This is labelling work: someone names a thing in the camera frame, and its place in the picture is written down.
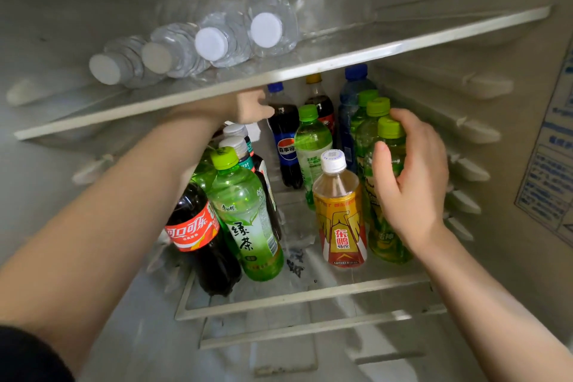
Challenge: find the person's left hand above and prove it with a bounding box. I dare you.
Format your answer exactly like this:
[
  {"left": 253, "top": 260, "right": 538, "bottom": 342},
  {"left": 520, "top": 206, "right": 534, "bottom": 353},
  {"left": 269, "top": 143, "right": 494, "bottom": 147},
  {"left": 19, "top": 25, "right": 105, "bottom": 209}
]
[{"left": 214, "top": 88, "right": 276, "bottom": 127}]

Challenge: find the person's right hand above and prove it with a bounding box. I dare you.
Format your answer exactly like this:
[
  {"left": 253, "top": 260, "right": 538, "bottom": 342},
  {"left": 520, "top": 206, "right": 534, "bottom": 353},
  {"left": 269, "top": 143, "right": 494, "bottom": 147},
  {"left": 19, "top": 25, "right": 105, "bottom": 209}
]
[{"left": 371, "top": 108, "right": 450, "bottom": 257}]

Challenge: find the cola bottle blue cap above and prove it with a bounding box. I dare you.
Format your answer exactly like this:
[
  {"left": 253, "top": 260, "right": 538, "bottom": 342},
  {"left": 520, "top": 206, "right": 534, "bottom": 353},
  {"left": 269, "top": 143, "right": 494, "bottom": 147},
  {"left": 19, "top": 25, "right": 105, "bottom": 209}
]
[{"left": 267, "top": 81, "right": 305, "bottom": 190}]

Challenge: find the clear water bottle white cap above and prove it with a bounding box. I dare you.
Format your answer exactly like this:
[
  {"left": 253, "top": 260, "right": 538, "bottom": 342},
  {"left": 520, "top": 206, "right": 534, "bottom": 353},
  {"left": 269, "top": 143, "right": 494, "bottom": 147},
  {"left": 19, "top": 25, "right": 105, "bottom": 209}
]
[
  {"left": 248, "top": 0, "right": 300, "bottom": 58},
  {"left": 88, "top": 35, "right": 164, "bottom": 90},
  {"left": 141, "top": 22, "right": 211, "bottom": 79},
  {"left": 195, "top": 11, "right": 252, "bottom": 68}
]

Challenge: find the cola bottle yellow cap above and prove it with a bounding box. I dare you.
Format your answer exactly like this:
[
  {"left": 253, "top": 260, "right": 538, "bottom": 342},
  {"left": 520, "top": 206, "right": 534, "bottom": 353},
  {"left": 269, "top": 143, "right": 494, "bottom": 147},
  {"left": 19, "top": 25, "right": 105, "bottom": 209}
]
[
  {"left": 306, "top": 73, "right": 337, "bottom": 134},
  {"left": 164, "top": 181, "right": 244, "bottom": 297}
]

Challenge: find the green tea bottle lime cap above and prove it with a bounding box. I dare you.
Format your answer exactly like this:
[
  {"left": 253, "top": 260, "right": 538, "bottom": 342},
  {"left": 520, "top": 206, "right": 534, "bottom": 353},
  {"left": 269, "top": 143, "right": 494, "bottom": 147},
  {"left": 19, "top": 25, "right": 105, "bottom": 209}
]
[
  {"left": 356, "top": 97, "right": 393, "bottom": 217},
  {"left": 207, "top": 146, "right": 285, "bottom": 283},
  {"left": 363, "top": 116, "right": 415, "bottom": 264}
]

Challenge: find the orange energy drink bottle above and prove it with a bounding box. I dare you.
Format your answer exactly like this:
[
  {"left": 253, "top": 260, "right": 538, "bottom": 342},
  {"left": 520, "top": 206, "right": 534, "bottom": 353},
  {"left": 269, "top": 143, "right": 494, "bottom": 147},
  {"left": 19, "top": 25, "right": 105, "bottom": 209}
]
[{"left": 312, "top": 149, "right": 369, "bottom": 269}]

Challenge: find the blue sports drink bottle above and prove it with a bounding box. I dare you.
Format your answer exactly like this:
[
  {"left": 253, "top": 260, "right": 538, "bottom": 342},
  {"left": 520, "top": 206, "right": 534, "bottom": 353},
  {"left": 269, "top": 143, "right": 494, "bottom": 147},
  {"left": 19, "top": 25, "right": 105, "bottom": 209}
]
[{"left": 338, "top": 63, "right": 377, "bottom": 174}]

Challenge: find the white refrigerator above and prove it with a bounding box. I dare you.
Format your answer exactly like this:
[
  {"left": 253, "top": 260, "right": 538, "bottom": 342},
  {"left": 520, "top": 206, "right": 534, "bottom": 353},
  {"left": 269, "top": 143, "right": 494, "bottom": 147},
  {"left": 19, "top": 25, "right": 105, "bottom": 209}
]
[{"left": 0, "top": 0, "right": 573, "bottom": 382}]

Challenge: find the person's left forearm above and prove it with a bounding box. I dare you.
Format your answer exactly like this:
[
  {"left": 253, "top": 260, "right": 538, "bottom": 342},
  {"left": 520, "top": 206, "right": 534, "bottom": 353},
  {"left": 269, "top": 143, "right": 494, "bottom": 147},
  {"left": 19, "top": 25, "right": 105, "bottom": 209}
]
[{"left": 0, "top": 101, "right": 224, "bottom": 374}]

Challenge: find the person's right forearm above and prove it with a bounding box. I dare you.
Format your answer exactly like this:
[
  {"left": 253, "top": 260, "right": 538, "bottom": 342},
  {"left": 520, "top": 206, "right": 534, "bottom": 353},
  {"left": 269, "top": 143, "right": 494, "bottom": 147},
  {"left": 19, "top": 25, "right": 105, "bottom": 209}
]
[{"left": 416, "top": 224, "right": 573, "bottom": 382}]

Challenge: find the glass fridge shelf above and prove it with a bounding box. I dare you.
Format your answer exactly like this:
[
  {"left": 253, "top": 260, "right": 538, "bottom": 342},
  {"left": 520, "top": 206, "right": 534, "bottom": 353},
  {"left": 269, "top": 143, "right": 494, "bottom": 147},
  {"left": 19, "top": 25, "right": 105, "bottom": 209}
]
[
  {"left": 174, "top": 189, "right": 448, "bottom": 322},
  {"left": 13, "top": 5, "right": 552, "bottom": 141}
]

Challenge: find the blue instruction sticker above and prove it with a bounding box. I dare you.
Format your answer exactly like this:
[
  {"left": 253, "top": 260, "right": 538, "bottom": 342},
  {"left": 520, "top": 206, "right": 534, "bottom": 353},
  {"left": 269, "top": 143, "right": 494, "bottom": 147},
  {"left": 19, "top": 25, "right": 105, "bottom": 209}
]
[{"left": 515, "top": 36, "right": 573, "bottom": 248}]

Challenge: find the printed clear plastic bag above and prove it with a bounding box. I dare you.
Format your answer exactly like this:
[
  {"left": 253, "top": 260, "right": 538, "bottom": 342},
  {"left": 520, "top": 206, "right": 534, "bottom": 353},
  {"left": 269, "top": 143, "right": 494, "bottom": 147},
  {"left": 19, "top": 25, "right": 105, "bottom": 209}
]
[{"left": 282, "top": 233, "right": 319, "bottom": 282}]

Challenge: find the glass crisper cover shelf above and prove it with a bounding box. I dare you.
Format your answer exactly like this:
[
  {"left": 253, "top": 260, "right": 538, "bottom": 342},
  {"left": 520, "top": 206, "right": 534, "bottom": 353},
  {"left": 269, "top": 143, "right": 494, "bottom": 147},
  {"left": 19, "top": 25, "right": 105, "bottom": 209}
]
[{"left": 199, "top": 303, "right": 448, "bottom": 351}]

